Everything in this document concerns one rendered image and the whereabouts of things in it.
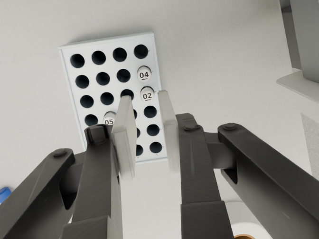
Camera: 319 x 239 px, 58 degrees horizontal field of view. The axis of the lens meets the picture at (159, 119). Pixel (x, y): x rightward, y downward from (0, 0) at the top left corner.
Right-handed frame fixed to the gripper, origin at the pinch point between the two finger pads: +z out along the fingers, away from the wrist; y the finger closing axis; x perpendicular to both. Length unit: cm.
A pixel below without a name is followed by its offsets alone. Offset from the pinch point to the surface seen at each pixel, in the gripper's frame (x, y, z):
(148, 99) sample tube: -0.2, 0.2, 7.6
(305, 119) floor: -40, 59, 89
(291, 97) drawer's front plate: -0.6, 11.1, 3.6
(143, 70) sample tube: 2.4, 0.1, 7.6
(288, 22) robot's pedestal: -1, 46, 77
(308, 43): 3.4, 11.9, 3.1
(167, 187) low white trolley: -12.7, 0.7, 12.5
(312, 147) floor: -53, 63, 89
